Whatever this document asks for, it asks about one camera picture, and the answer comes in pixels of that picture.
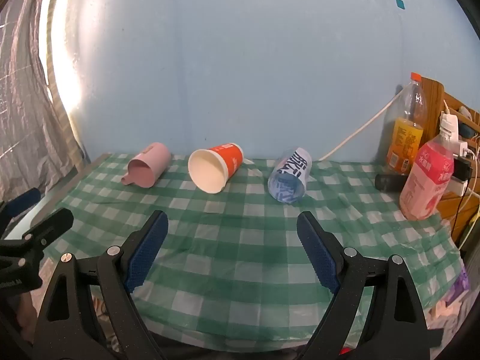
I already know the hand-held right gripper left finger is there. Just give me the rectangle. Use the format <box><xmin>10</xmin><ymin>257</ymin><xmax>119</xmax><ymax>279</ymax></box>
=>
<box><xmin>33</xmin><ymin>210</ymin><xmax>169</xmax><ymax>360</ymax></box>

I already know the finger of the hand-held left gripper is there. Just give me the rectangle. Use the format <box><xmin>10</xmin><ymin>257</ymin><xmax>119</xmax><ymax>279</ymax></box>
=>
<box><xmin>0</xmin><ymin>187</ymin><xmax>41</xmax><ymax>239</ymax></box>
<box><xmin>0</xmin><ymin>208</ymin><xmax>74</xmax><ymax>264</ymax></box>

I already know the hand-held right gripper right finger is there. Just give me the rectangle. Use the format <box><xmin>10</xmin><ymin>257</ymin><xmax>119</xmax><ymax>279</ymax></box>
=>
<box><xmin>296</xmin><ymin>211</ymin><xmax>442</xmax><ymax>360</ymax></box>

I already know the orange paper cup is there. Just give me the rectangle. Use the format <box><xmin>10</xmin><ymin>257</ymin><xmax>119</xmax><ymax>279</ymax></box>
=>
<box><xmin>187</xmin><ymin>142</ymin><xmax>245</xmax><ymax>195</ymax></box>

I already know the green checkered tablecloth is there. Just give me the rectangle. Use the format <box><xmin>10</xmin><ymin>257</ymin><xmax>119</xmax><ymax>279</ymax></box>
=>
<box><xmin>49</xmin><ymin>152</ymin><xmax>464</xmax><ymax>346</ymax></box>

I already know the black cylinder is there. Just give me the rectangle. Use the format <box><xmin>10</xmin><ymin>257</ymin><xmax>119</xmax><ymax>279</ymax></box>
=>
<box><xmin>375</xmin><ymin>173</ymin><xmax>407</xmax><ymax>193</ymax></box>

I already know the grey curtain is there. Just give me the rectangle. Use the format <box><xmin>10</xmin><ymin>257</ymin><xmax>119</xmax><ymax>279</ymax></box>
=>
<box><xmin>0</xmin><ymin>0</ymin><xmax>91</xmax><ymax>199</ymax></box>

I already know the pink drink bottle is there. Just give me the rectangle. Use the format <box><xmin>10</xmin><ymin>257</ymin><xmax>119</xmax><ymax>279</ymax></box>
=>
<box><xmin>399</xmin><ymin>114</ymin><xmax>459</xmax><ymax>221</ymax></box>

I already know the orange juice bottle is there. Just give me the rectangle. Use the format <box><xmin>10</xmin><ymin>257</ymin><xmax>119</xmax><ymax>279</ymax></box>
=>
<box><xmin>385</xmin><ymin>72</ymin><xmax>428</xmax><ymax>176</ymax></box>

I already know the white power strip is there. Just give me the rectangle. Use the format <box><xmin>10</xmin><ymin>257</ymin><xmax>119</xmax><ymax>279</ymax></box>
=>
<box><xmin>448</xmin><ymin>139</ymin><xmax>475</xmax><ymax>196</ymax></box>

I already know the black power adapter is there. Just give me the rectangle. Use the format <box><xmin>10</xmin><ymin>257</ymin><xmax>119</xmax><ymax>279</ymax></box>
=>
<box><xmin>453</xmin><ymin>157</ymin><xmax>474</xmax><ymax>179</ymax></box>

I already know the white charger plug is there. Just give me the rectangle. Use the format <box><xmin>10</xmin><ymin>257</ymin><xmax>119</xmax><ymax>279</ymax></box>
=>
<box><xmin>440</xmin><ymin>109</ymin><xmax>460</xmax><ymax>136</ymax></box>

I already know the wooden headboard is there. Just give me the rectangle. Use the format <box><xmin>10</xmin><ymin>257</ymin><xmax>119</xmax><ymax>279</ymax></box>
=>
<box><xmin>420</xmin><ymin>77</ymin><xmax>480</xmax><ymax>244</ymax></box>

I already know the pink cup with handle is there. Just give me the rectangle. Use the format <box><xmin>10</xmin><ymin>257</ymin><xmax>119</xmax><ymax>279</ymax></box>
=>
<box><xmin>121</xmin><ymin>142</ymin><xmax>172</xmax><ymax>189</ymax></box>

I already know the white cable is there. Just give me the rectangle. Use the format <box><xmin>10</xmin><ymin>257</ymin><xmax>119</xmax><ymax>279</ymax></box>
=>
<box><xmin>318</xmin><ymin>92</ymin><xmax>404</xmax><ymax>161</ymax></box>

